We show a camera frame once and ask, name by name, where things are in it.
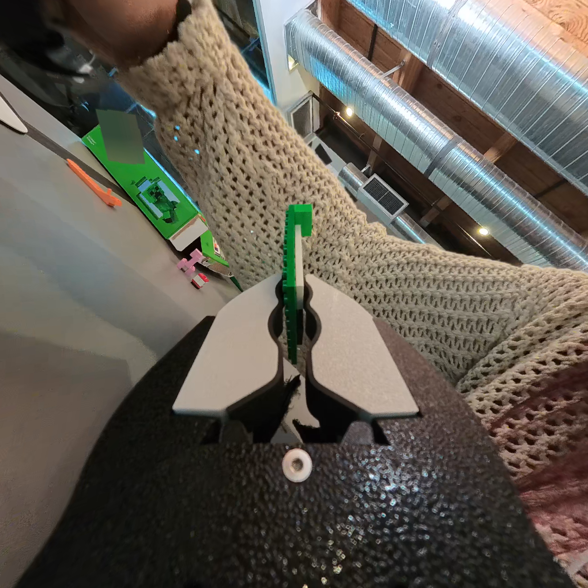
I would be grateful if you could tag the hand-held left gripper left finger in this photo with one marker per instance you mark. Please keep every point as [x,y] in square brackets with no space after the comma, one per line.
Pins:
[229,349]

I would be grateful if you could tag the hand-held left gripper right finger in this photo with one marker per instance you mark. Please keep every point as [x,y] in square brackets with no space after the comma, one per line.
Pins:
[353,353]

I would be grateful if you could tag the green and white lego plate assembly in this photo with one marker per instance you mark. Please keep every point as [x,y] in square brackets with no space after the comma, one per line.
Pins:
[292,275]

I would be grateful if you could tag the person's right forearm knit sleeve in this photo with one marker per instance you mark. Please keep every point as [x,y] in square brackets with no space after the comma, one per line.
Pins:
[285,183]

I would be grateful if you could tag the red and white lego block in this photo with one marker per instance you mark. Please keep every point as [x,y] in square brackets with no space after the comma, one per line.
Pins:
[200,281]

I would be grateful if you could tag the pink lego pig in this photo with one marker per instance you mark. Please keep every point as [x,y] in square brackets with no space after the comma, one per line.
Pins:
[190,264]

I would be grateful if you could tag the green lego box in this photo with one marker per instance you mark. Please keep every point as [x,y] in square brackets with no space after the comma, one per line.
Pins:
[158,202]

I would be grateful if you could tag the orange lego brick separator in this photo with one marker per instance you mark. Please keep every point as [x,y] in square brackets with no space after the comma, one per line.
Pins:
[89,180]

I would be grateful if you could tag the person's right hand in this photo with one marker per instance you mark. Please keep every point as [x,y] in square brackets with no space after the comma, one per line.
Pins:
[128,27]

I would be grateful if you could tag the green instruction booklet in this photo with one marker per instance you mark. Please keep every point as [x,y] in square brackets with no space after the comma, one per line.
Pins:
[216,255]

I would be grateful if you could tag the white vent grille unit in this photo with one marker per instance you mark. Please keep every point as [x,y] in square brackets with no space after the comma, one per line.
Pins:
[383,197]

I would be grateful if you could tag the person's torso in knit sweater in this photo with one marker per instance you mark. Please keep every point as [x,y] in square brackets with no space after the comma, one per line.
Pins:
[542,436]

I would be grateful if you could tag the white mat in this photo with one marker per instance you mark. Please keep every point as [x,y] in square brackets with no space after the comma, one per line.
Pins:
[10,115]

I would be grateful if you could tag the long silver ventilation duct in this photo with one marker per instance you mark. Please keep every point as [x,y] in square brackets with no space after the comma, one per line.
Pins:
[413,124]

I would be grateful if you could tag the white wall vent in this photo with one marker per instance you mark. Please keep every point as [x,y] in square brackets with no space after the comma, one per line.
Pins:
[302,117]

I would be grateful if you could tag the large silver ventilation duct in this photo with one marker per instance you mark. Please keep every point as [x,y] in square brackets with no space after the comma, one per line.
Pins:
[496,59]

